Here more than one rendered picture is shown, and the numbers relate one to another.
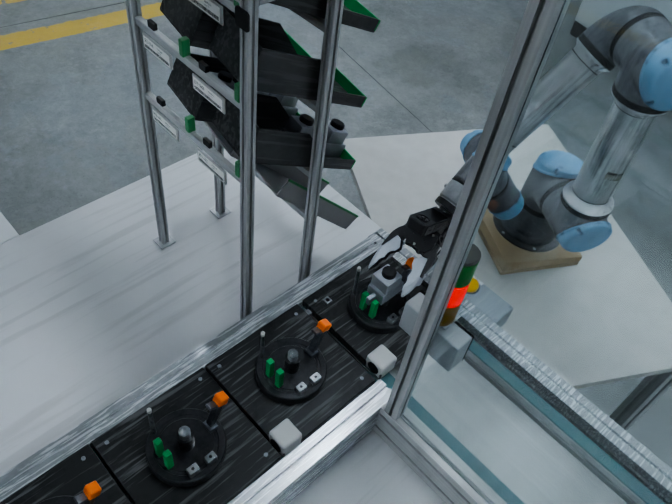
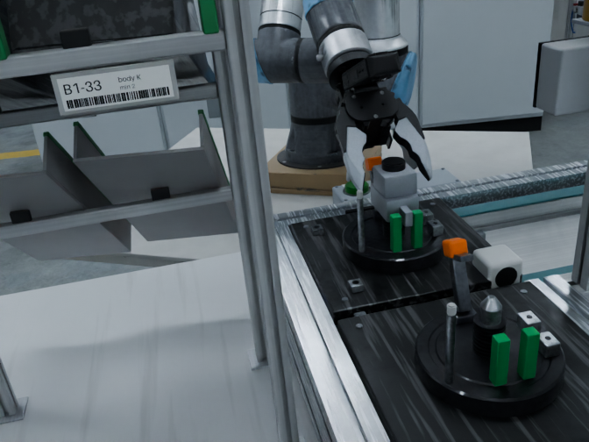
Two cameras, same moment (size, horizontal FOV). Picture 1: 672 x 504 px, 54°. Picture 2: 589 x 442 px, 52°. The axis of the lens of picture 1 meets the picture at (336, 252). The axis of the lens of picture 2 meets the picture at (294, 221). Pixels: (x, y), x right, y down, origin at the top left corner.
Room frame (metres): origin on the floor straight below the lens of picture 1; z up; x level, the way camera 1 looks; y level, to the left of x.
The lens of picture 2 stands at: (0.50, 0.52, 1.38)
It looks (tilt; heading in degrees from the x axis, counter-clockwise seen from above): 27 degrees down; 310
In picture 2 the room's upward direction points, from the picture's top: 6 degrees counter-clockwise
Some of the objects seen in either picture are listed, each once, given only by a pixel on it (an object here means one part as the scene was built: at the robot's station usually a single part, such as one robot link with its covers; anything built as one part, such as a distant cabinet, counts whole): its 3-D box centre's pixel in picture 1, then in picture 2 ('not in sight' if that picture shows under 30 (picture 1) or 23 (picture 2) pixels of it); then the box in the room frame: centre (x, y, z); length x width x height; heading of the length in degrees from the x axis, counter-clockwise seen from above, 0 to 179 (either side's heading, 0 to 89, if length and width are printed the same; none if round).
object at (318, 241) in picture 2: (379, 309); (393, 252); (0.86, -0.11, 0.96); 0.24 x 0.24 x 0.02; 50
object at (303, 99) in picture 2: not in sight; (318, 80); (1.26, -0.50, 1.07); 0.13 x 0.12 x 0.14; 19
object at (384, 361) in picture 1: (380, 361); (496, 267); (0.72, -0.13, 0.97); 0.05 x 0.05 x 0.04; 50
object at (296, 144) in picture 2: not in sight; (318, 133); (1.27, -0.50, 0.95); 0.15 x 0.15 x 0.10
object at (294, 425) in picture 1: (292, 361); (489, 331); (0.67, 0.05, 1.01); 0.24 x 0.24 x 0.13; 50
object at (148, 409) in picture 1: (185, 438); not in sight; (0.48, 0.21, 1.01); 0.24 x 0.24 x 0.13; 50
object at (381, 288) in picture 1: (383, 284); (396, 188); (0.85, -0.11, 1.06); 0.08 x 0.04 x 0.07; 140
